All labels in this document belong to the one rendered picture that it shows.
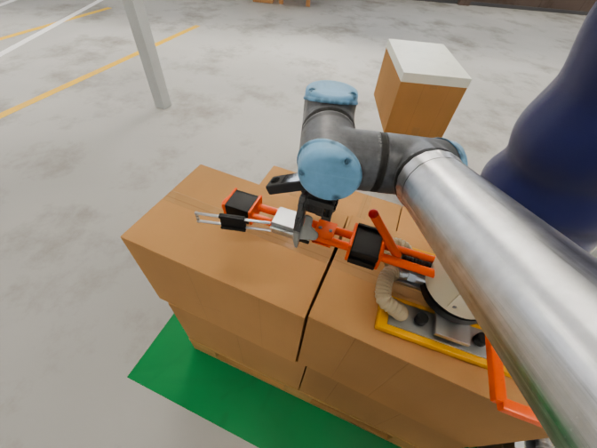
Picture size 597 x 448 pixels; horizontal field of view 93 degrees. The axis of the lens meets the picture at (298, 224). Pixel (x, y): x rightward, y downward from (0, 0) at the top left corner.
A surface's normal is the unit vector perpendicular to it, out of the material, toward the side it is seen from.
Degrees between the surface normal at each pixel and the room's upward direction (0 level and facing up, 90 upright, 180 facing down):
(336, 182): 90
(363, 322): 0
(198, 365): 0
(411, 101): 90
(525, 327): 75
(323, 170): 90
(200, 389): 0
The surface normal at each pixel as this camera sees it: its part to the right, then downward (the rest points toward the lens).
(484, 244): -0.78, -0.55
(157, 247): 0.07, -0.66
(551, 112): -0.95, -0.26
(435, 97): -0.06, 0.75
